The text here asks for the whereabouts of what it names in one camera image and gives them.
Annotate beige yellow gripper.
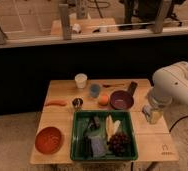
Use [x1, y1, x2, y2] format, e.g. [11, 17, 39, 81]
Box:
[142, 105, 163, 124]

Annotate blue grey sponge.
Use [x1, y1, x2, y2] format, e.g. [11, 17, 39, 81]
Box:
[90, 136, 106, 157]

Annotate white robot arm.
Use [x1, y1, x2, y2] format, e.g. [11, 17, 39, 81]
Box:
[142, 61, 188, 124]

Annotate blue plastic cup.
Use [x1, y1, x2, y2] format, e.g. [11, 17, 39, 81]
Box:
[89, 84, 101, 98]

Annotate small metal cup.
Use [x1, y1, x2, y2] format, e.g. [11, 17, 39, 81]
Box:
[72, 98, 83, 110]

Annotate white plastic cup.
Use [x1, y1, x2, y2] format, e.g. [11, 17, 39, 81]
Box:
[74, 73, 87, 89]

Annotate purple bowl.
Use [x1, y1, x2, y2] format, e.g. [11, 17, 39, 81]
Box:
[110, 90, 134, 110]

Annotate yellow banana pieces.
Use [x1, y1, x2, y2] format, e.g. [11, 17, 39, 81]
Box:
[106, 115, 121, 140]

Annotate dark grape bunch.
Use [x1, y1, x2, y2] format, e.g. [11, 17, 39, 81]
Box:
[108, 132, 130, 156]

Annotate orange fruit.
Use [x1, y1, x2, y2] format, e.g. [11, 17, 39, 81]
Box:
[98, 94, 109, 106]

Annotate black utensil in bin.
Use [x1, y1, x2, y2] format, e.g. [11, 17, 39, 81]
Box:
[83, 118, 97, 158]

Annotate green plastic bin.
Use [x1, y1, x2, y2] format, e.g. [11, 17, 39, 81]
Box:
[70, 110, 138, 162]

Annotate orange carrot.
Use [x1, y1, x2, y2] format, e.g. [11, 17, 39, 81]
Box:
[44, 100, 67, 106]

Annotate orange red bowl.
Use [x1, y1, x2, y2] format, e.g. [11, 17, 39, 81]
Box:
[35, 127, 63, 155]

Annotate wooden background table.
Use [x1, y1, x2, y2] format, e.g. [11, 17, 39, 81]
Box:
[50, 18, 118, 36]

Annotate black cable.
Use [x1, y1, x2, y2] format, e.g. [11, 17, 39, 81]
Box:
[168, 115, 188, 133]

